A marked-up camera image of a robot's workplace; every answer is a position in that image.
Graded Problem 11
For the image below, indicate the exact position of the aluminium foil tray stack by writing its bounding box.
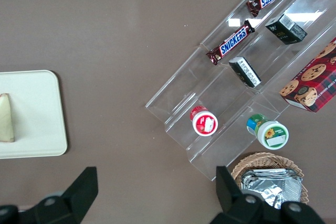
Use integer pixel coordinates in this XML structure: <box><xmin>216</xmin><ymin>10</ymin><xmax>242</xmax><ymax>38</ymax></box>
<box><xmin>240</xmin><ymin>168</ymin><xmax>303</xmax><ymax>210</ymax></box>

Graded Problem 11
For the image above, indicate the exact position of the clear acrylic step display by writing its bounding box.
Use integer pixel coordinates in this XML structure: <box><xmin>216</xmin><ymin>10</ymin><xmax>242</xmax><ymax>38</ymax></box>
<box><xmin>145</xmin><ymin>0</ymin><xmax>336</xmax><ymax>182</ymax></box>

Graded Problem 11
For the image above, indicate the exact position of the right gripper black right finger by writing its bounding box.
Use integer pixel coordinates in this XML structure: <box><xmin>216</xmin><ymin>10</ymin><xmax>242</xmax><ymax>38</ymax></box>
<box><xmin>209</xmin><ymin>166</ymin><xmax>326</xmax><ymax>224</ymax></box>

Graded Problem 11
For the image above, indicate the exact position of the green lid yogurt cup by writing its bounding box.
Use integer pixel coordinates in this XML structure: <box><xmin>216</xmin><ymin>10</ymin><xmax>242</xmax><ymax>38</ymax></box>
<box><xmin>246</xmin><ymin>113</ymin><xmax>290</xmax><ymax>151</ymax></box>

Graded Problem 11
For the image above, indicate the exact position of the tan wicker basket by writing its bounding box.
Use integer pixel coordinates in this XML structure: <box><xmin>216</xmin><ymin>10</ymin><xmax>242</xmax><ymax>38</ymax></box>
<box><xmin>230</xmin><ymin>152</ymin><xmax>309</xmax><ymax>210</ymax></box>

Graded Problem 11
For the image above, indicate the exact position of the red tartan cookie box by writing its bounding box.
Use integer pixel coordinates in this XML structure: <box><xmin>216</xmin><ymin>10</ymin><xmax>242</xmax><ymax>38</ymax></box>
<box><xmin>278</xmin><ymin>37</ymin><xmax>336</xmax><ymax>113</ymax></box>

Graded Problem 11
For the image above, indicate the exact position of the triangular sandwich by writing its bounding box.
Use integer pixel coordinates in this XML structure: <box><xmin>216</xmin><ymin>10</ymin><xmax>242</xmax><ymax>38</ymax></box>
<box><xmin>0</xmin><ymin>93</ymin><xmax>15</xmax><ymax>143</ymax></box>

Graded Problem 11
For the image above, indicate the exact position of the beige plastic tray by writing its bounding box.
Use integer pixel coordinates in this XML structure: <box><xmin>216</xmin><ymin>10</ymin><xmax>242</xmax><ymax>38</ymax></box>
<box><xmin>0</xmin><ymin>69</ymin><xmax>68</xmax><ymax>159</ymax></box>

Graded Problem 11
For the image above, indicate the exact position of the red lid yogurt cup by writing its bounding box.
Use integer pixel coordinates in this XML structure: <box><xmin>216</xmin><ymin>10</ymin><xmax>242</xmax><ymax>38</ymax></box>
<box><xmin>190</xmin><ymin>105</ymin><xmax>219</xmax><ymax>137</ymax></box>

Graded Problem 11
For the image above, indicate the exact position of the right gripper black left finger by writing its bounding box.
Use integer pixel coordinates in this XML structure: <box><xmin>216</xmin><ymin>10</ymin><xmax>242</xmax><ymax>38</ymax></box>
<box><xmin>0</xmin><ymin>166</ymin><xmax>99</xmax><ymax>224</ymax></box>

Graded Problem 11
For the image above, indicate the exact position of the small dark green box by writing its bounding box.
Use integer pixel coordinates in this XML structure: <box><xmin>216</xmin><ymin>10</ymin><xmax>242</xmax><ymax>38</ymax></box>
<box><xmin>228</xmin><ymin>56</ymin><xmax>262</xmax><ymax>89</ymax></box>
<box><xmin>265</xmin><ymin>13</ymin><xmax>308</xmax><ymax>46</ymax></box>

